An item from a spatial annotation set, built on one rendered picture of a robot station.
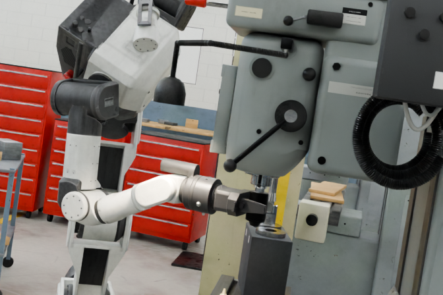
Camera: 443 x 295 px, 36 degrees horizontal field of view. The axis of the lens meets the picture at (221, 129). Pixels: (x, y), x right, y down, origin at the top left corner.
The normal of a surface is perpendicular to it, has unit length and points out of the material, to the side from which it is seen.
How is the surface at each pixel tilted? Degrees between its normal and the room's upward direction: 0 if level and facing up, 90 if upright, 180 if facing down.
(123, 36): 57
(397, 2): 90
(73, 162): 89
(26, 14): 90
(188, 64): 90
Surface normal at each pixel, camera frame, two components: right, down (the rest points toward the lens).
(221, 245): -0.14, 0.04
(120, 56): 0.27, -0.46
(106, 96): 0.93, 0.10
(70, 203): -0.40, -0.03
